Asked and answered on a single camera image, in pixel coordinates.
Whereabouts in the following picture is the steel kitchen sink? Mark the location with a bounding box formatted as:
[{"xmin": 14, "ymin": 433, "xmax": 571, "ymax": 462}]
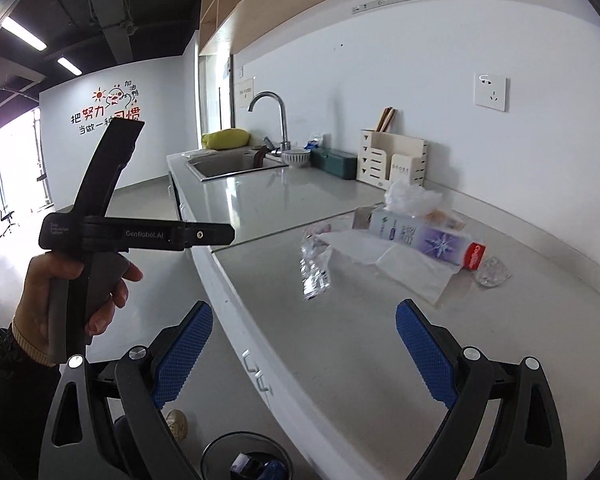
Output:
[{"xmin": 186, "ymin": 149, "xmax": 290, "ymax": 182}]

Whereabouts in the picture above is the crushed clear plastic bottle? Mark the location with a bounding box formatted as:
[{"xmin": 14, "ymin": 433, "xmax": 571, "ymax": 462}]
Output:
[{"xmin": 300, "ymin": 227, "xmax": 334, "ymax": 302}]

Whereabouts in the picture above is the white wall socket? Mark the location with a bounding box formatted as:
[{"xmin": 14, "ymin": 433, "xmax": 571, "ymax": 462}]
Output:
[{"xmin": 474, "ymin": 71, "xmax": 509, "ymax": 111}]

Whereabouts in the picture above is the tan sneaker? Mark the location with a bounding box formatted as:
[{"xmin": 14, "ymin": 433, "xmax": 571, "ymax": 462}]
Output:
[{"xmin": 163, "ymin": 409, "xmax": 189, "ymax": 441}]

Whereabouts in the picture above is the grey ceiling duct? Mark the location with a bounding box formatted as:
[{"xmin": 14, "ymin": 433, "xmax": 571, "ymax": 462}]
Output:
[{"xmin": 87, "ymin": 0, "xmax": 148, "ymax": 63}]

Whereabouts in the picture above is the green lidded box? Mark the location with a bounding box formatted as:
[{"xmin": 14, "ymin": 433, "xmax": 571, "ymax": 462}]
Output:
[{"xmin": 310, "ymin": 147, "xmax": 357, "ymax": 181}]

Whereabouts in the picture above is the black mesh wastebasket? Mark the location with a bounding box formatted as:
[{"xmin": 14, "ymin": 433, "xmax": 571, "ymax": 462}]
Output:
[{"xmin": 200, "ymin": 430, "xmax": 301, "ymax": 480}]

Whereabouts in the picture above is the white slatted utensil organizer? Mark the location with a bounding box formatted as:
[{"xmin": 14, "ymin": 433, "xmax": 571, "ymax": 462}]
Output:
[{"xmin": 357, "ymin": 129, "xmax": 427, "ymax": 190}]

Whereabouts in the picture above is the yellow cloth bundle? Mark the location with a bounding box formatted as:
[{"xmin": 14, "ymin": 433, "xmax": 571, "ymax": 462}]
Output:
[{"xmin": 201, "ymin": 129, "xmax": 252, "ymax": 152}]

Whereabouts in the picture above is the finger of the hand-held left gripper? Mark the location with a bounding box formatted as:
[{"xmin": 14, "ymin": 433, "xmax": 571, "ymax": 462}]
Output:
[{"xmin": 77, "ymin": 119, "xmax": 146, "ymax": 218}]

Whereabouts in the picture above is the white tissue paper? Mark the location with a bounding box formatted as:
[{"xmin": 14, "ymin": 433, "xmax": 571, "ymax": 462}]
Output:
[{"xmin": 314, "ymin": 230, "xmax": 462, "ymax": 307}]

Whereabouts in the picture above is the clear plastic cup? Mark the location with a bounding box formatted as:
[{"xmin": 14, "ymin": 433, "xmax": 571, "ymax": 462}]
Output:
[{"xmin": 472, "ymin": 256, "xmax": 512, "ymax": 289}]

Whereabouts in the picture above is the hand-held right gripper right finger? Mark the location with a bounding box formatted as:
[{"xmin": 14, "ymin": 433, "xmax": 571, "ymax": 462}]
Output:
[{"xmin": 396, "ymin": 299, "xmax": 567, "ymax": 480}]

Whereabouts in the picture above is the long ceiling light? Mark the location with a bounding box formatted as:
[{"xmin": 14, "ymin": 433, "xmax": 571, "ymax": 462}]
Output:
[
  {"xmin": 1, "ymin": 16, "xmax": 48, "ymax": 52},
  {"xmin": 56, "ymin": 56, "xmax": 84, "ymax": 77}
]

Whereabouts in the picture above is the white base cabinet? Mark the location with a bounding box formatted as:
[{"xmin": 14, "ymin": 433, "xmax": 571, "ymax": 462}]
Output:
[{"xmin": 167, "ymin": 167, "xmax": 381, "ymax": 480}]

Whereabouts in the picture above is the chrome kitchen faucet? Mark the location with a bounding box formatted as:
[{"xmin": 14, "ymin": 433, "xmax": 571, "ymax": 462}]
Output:
[{"xmin": 248, "ymin": 91, "xmax": 292, "ymax": 157}]

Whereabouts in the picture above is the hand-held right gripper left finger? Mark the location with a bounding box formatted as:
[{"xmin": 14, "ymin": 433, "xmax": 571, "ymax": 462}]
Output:
[{"xmin": 45, "ymin": 301, "xmax": 214, "ymax": 480}]

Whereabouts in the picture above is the black office chair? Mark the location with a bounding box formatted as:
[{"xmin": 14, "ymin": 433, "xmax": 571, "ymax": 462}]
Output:
[{"xmin": 0, "ymin": 206, "xmax": 20, "ymax": 235}]

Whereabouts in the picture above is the person's left hand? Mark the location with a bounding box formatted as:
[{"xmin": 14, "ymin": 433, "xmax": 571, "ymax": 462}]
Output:
[{"xmin": 12, "ymin": 252, "xmax": 143, "ymax": 365}]

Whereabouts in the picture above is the patterned ceramic bowl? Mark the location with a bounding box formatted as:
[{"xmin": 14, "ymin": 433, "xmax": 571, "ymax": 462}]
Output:
[{"xmin": 281, "ymin": 148, "xmax": 312, "ymax": 169}]

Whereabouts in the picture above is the white purple carton box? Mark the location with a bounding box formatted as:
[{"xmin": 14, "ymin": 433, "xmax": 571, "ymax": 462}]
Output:
[{"xmin": 354, "ymin": 205, "xmax": 489, "ymax": 272}]

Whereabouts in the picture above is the translucent white plastic bag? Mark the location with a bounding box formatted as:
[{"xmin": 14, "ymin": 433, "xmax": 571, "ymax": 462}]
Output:
[{"xmin": 384, "ymin": 177, "xmax": 443, "ymax": 219}]

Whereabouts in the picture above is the blue purple wrapper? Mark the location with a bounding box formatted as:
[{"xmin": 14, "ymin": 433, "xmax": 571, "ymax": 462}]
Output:
[{"xmin": 230, "ymin": 452, "xmax": 287, "ymax": 480}]

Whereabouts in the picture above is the grey wall power strip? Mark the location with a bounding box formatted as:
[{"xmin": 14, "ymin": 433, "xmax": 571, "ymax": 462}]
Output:
[{"xmin": 351, "ymin": 0, "xmax": 423, "ymax": 15}]

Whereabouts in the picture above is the person's left forearm black sleeve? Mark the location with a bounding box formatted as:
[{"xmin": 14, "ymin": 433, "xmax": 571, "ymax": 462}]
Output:
[{"xmin": 0, "ymin": 322, "xmax": 68, "ymax": 480}]

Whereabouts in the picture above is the wooden wall shelf unit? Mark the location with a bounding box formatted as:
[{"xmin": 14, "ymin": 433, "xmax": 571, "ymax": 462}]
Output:
[{"xmin": 199, "ymin": 0, "xmax": 568, "ymax": 57}]

